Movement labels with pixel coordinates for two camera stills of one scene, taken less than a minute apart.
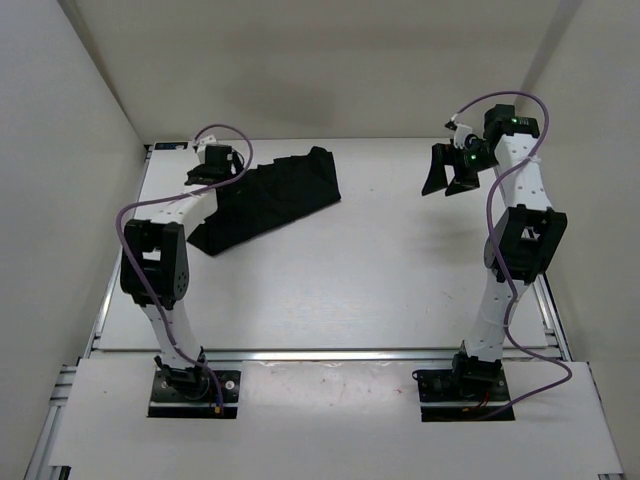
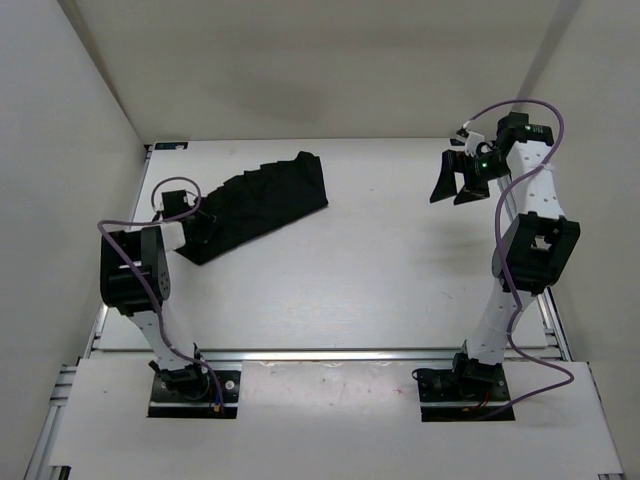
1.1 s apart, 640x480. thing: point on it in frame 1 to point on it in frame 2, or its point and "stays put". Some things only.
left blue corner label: [170, 146] stays put
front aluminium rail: [288, 355] stays put
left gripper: [233, 165] to [209, 224]
